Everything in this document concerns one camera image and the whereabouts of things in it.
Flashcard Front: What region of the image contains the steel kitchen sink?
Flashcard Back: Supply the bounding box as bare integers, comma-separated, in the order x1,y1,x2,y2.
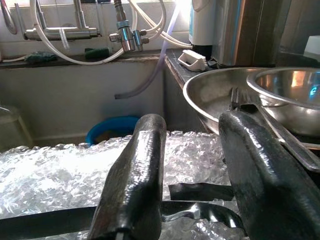
0,53,210,153

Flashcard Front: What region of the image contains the steel fork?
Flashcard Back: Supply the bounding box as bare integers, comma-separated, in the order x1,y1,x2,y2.
229,86,320,174

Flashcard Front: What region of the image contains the green sponge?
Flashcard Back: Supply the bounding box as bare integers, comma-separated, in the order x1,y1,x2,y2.
84,46,111,61

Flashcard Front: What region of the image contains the large steel plate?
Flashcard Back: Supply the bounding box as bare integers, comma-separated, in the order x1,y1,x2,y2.
182,66,320,141

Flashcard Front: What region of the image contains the dark teal scouring cloth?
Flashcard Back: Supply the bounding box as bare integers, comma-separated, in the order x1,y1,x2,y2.
24,50,59,63

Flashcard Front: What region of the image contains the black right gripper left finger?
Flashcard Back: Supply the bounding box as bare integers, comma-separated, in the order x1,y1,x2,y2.
87,113,168,240

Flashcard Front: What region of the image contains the long black tape strip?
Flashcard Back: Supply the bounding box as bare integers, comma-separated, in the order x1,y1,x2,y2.
0,201,245,240

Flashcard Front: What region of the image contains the blue plastic bowl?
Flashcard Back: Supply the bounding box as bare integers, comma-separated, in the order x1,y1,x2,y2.
85,115,141,146

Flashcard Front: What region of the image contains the bubble wrap sheet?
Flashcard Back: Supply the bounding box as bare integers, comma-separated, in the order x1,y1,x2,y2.
0,129,251,240

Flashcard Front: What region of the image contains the small white tube brush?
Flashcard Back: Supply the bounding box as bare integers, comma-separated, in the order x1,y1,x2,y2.
58,26,71,51

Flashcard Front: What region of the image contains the small steel bowl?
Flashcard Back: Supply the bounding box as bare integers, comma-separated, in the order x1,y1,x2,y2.
246,67,320,138

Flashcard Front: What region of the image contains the tall stainless steel appliance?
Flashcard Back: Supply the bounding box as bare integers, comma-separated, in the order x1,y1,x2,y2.
212,0,295,69

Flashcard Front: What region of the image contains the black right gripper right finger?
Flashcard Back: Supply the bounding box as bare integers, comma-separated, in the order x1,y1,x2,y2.
218,110,320,240

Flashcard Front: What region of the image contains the white kitchen appliance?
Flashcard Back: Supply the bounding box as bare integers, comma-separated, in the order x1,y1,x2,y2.
303,34,320,55

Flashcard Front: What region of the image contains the flexible metal hose with valve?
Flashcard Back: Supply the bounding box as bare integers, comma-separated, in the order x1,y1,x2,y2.
108,0,151,53

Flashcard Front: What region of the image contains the white scrub brush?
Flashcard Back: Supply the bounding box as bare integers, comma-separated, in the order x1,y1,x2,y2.
177,49,208,73

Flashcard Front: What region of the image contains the white water purifier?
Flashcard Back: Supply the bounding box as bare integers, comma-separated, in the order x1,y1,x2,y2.
187,0,219,62

